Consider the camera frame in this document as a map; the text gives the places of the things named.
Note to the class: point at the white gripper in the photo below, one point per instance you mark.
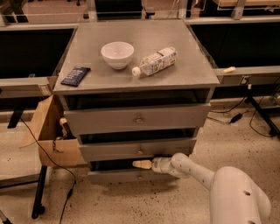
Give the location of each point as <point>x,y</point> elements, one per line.
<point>157,164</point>

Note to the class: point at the grey bottom drawer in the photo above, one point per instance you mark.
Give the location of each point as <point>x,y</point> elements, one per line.
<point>121,171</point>

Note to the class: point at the grey drawer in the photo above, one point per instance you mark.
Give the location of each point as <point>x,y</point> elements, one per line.
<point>111,120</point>
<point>121,171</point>
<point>137,149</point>

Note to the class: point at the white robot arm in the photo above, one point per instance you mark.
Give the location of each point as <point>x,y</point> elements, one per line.
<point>234,196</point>

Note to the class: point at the grey middle drawer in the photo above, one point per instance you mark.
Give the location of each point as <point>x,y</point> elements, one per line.
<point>137,149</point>

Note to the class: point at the grey top drawer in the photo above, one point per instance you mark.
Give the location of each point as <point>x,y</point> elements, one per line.
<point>111,120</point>

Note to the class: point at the grey drawer cabinet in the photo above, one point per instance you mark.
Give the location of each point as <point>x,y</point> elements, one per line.
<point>191,80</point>

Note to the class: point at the brown cardboard box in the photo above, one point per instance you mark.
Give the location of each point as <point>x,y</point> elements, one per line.
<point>44,130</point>

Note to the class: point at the clear plastic bottle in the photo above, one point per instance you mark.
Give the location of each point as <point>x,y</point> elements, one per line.
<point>156,62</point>

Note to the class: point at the dark blue snack packet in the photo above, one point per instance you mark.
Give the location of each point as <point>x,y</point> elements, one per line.
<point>74,78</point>

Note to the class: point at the white ceramic bowl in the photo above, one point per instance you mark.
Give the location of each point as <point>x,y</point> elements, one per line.
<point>117,54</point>

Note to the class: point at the black table leg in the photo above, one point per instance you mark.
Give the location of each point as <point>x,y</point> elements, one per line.
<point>38,207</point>

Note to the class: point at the small cream foam piece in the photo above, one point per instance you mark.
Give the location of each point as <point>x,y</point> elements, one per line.
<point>229,70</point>

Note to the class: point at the black stand leg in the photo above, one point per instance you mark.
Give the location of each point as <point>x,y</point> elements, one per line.
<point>274,130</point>

